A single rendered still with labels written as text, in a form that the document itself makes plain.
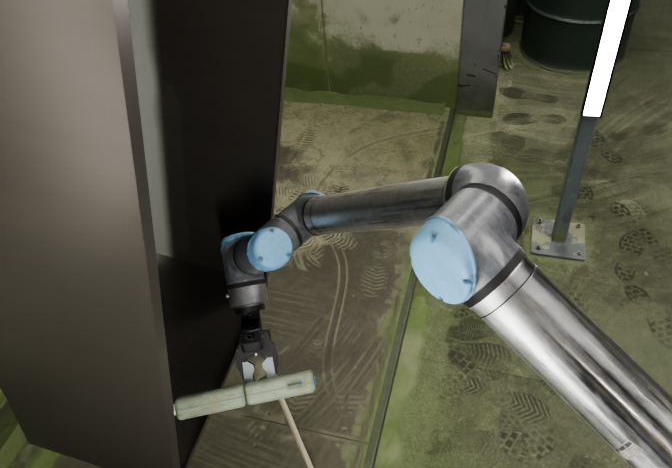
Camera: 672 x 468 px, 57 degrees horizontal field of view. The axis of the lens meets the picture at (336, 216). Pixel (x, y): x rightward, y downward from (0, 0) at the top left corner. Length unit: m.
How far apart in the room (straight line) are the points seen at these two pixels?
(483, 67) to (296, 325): 1.53
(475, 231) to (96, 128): 0.50
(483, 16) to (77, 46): 2.42
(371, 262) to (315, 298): 0.27
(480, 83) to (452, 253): 2.27
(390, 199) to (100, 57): 0.66
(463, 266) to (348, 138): 2.16
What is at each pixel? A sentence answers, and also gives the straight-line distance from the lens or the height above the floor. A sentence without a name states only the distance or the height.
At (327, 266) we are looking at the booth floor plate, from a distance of 2.36.
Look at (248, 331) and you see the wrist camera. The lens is 1.41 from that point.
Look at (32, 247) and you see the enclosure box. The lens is 0.93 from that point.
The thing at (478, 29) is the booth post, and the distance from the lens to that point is 2.96.
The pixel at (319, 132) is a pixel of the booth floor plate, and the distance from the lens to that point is 3.02.
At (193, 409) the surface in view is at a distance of 1.45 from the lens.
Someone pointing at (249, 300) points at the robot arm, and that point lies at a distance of 1.44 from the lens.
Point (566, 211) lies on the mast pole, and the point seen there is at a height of 0.18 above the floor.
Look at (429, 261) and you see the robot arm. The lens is 0.89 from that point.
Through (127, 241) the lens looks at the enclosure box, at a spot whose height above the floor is 1.25.
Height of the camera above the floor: 1.79
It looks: 43 degrees down
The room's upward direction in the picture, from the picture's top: 5 degrees counter-clockwise
